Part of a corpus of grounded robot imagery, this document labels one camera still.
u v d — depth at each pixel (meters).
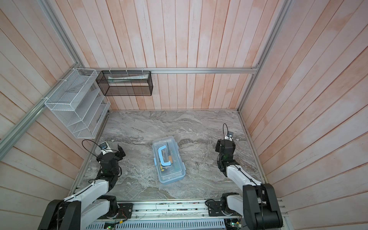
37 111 0.63
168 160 0.79
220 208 0.73
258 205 0.41
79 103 0.73
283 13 0.70
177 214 0.73
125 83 1.04
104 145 0.72
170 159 0.82
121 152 0.80
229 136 0.74
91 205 0.51
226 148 0.66
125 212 0.73
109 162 0.65
